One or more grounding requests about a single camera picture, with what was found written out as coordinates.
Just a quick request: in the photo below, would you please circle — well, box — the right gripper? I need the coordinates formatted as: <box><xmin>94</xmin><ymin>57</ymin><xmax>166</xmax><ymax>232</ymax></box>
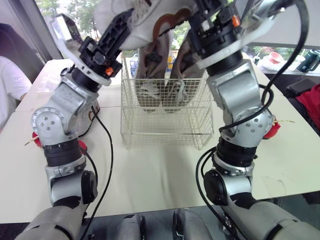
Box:
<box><xmin>185</xmin><ymin>0</ymin><xmax>245</xmax><ymax>61</ymax></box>

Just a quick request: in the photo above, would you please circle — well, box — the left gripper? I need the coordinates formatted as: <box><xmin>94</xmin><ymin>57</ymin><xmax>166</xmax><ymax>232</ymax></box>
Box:
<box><xmin>78</xmin><ymin>8</ymin><xmax>133</xmax><ymax>77</ymax></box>

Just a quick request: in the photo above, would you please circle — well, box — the large white shoe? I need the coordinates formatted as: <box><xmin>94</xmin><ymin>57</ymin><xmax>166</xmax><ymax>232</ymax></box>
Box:
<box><xmin>94</xmin><ymin>0</ymin><xmax>196</xmax><ymax>51</ymax></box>

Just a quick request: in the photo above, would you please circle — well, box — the beige shoe with white laces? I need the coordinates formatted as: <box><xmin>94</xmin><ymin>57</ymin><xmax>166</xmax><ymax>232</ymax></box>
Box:
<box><xmin>134</xmin><ymin>33</ymin><xmax>174</xmax><ymax>114</ymax></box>
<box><xmin>161</xmin><ymin>37</ymin><xmax>204</xmax><ymax>115</ymax></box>

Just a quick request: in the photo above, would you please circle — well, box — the red and white cup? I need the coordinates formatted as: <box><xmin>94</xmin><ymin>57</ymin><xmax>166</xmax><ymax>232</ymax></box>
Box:
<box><xmin>259</xmin><ymin>51</ymin><xmax>285</xmax><ymax>70</ymax></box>

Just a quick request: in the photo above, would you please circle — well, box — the dark green jug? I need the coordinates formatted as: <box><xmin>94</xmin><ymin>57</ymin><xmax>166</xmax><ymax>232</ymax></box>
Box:
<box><xmin>296</xmin><ymin>48</ymin><xmax>320</xmax><ymax>74</ymax></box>

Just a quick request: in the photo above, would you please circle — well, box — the person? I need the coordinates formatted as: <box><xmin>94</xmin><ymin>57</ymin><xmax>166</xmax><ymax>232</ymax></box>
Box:
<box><xmin>0</xmin><ymin>22</ymin><xmax>33</xmax><ymax>132</ymax></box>

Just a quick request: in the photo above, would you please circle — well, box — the small red shoe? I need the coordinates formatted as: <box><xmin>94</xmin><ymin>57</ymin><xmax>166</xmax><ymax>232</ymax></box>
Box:
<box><xmin>24</xmin><ymin>131</ymin><xmax>88</xmax><ymax>152</ymax></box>
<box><xmin>261</xmin><ymin>119</ymin><xmax>296</xmax><ymax>140</ymax></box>

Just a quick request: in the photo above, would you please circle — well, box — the black chair with red cloth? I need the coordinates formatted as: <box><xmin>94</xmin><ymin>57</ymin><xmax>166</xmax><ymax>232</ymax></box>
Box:
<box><xmin>285</xmin><ymin>78</ymin><xmax>320</xmax><ymax>137</ymax></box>

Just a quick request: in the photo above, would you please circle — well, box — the robot body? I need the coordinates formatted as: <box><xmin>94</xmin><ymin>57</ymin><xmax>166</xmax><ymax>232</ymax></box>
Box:
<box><xmin>84</xmin><ymin>207</ymin><xmax>227</xmax><ymax>240</ymax></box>

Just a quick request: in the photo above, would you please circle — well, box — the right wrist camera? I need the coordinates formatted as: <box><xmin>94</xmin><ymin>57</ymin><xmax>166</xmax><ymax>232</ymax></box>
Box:
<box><xmin>197</xmin><ymin>0</ymin><xmax>286</xmax><ymax>71</ymax></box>

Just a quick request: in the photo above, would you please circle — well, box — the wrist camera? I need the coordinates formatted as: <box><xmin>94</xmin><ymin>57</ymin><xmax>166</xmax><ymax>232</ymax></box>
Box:
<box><xmin>51</xmin><ymin>15</ymin><xmax>112</xmax><ymax>87</ymax></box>
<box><xmin>197</xmin><ymin>0</ymin><xmax>286</xmax><ymax>71</ymax></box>

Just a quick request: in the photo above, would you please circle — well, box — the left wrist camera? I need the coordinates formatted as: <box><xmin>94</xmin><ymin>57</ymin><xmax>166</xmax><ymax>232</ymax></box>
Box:
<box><xmin>51</xmin><ymin>15</ymin><xmax>112</xmax><ymax>87</ymax></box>

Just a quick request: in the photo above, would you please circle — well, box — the black cable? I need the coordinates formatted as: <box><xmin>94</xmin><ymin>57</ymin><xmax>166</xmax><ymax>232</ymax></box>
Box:
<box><xmin>195</xmin><ymin>146</ymin><xmax>242</xmax><ymax>240</ymax></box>
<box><xmin>218</xmin><ymin>0</ymin><xmax>310</xmax><ymax>134</ymax></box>
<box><xmin>79</xmin><ymin>104</ymin><xmax>115</xmax><ymax>240</ymax></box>

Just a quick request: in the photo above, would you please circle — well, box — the white wire basket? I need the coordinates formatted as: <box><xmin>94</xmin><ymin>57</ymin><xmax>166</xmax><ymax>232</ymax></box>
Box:
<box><xmin>119</xmin><ymin>49</ymin><xmax>216</xmax><ymax>151</ymax></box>

